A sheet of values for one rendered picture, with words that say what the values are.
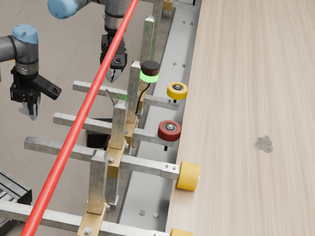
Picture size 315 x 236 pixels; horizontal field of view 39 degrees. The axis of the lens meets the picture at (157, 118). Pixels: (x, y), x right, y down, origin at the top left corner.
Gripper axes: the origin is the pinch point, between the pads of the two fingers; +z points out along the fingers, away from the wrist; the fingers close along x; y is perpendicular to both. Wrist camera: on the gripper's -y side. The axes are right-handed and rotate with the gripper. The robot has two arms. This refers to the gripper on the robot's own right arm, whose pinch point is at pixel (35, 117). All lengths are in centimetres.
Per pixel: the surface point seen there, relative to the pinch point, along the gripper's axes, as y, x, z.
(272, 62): -88, -60, -7
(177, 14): -39, -150, 21
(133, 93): -33.7, -2.2, -17.2
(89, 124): -20.2, 1.6, -3.3
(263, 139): -81, -3, -8
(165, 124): -46.4, -0.9, -7.8
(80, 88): -10.0, -23.4, 0.5
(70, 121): -13.1, 1.6, -2.6
